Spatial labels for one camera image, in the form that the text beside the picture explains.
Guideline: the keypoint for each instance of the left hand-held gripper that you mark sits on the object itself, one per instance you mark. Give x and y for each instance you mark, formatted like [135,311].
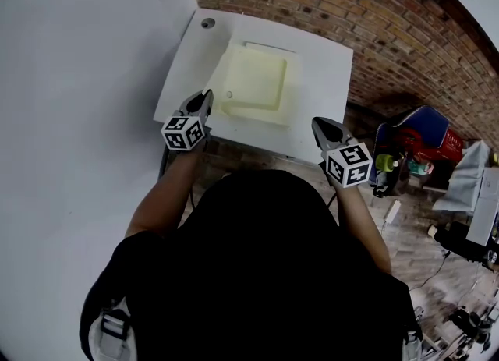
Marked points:
[183,133]

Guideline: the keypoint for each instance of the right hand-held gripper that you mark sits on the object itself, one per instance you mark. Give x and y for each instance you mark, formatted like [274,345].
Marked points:
[349,164]

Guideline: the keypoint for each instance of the person's left forearm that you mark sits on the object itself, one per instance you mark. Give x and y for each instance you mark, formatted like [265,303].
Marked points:
[160,199]

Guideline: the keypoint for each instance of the person's right forearm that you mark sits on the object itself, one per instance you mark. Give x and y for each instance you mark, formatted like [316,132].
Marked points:
[364,231]

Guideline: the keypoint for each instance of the green bottle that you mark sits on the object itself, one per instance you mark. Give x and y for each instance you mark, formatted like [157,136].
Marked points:
[386,162]

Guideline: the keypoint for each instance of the black bag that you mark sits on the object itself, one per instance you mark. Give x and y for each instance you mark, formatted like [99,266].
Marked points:
[395,184]

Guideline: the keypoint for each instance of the teal bottle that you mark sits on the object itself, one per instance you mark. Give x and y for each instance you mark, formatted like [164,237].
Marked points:
[420,168]

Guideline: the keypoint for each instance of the white power adapter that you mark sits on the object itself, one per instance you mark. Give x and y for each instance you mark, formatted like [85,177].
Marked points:
[393,211]

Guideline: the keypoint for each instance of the blue chair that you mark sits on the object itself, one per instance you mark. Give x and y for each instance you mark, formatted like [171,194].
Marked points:
[429,121]

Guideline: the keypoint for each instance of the red bag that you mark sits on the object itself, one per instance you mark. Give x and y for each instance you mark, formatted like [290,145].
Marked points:
[432,143]

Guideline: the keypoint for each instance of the pale grey cloth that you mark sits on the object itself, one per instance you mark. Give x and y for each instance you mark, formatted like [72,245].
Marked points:
[464,180]

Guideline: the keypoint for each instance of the person in dark clothing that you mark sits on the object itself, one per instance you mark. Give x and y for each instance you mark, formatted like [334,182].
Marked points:
[253,273]

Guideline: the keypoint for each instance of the white box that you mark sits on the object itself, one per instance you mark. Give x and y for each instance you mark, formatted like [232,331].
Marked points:
[485,211]

